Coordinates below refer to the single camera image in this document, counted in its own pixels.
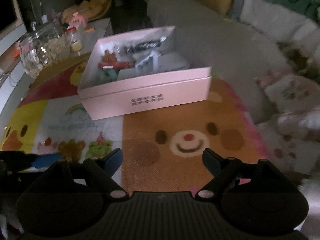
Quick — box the white battery charger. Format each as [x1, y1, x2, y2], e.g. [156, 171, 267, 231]
[133, 50, 170, 75]

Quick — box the black object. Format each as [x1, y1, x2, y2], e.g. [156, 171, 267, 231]
[113, 34, 172, 57]

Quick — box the colourful cartoon animal mat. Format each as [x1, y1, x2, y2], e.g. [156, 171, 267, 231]
[1, 55, 267, 193]

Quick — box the floral ruffled cushion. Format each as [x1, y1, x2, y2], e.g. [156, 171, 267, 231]
[257, 71, 319, 174]

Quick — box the pink cardboard box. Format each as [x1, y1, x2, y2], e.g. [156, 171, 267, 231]
[78, 26, 211, 120]

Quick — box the small red-capped bottle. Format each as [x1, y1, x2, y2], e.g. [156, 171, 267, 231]
[66, 27, 82, 52]

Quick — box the glass jar with snacks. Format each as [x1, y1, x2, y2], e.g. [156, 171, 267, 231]
[18, 22, 71, 79]

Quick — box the grey sofa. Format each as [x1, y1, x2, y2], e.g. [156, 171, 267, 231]
[145, 0, 319, 123]

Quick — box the pink toy figure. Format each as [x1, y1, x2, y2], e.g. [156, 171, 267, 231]
[69, 12, 88, 29]

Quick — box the yellow rocking toy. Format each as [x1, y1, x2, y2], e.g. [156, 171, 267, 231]
[61, 0, 112, 23]

